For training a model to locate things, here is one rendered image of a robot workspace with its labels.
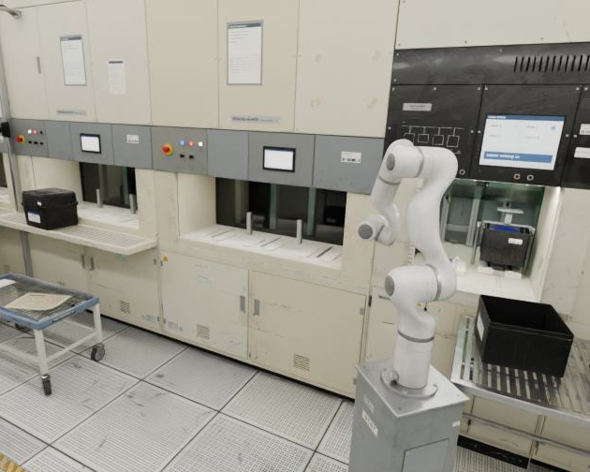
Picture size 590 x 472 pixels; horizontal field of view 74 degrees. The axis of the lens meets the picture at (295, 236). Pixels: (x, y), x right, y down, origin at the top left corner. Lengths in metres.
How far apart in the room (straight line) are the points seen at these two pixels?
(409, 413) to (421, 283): 0.41
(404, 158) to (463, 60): 0.81
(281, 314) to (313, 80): 1.34
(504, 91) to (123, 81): 2.20
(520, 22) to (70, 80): 2.72
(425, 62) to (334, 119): 0.48
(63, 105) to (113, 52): 0.64
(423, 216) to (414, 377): 0.54
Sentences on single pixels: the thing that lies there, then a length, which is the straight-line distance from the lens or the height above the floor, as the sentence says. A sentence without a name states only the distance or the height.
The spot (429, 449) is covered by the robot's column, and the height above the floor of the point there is 0.59.
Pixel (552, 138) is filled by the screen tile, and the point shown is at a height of 1.60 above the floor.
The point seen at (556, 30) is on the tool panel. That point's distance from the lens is 2.00.
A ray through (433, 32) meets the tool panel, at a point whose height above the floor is 2.02.
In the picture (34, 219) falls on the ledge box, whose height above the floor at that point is 0.87.
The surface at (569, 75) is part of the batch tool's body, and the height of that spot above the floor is 1.84.
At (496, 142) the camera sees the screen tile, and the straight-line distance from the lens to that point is 1.94.
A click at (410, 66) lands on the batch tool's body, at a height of 1.88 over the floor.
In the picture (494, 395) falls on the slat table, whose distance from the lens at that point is 1.58.
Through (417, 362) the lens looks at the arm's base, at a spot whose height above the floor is 0.87.
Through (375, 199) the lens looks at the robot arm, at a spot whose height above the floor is 1.34.
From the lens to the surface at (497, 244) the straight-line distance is 2.33.
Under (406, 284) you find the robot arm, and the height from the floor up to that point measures 1.15.
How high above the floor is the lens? 1.60
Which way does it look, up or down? 16 degrees down
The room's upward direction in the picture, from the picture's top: 3 degrees clockwise
